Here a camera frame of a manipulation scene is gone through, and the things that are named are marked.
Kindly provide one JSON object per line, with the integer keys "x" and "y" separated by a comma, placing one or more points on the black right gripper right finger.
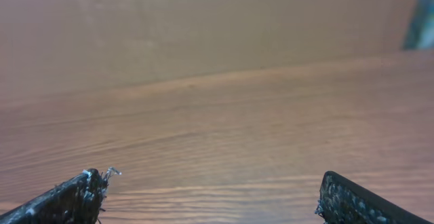
{"x": 341, "y": 201}

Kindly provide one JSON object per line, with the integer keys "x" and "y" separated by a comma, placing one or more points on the green tape strip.
{"x": 420, "y": 30}

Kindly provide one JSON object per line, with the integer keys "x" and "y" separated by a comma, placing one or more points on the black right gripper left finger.
{"x": 75, "y": 201}

